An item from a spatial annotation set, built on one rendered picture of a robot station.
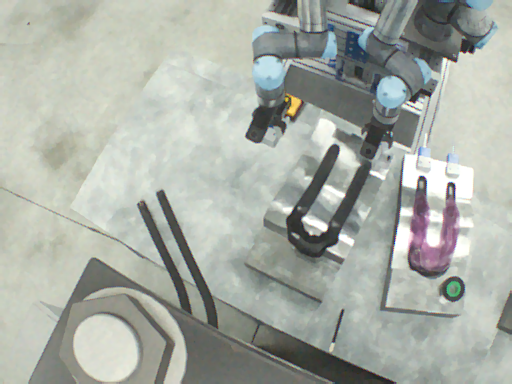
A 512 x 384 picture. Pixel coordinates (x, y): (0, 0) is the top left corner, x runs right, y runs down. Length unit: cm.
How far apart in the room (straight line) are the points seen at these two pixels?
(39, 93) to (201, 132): 158
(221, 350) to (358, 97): 218
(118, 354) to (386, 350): 133
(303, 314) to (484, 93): 182
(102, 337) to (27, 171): 260
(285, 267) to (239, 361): 118
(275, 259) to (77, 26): 220
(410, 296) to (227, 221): 62
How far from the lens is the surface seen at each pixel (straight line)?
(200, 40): 300
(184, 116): 186
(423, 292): 159
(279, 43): 139
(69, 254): 272
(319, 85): 256
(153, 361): 41
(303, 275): 160
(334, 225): 158
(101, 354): 41
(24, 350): 111
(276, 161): 176
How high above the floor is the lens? 244
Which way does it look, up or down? 71 degrees down
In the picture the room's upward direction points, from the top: 12 degrees counter-clockwise
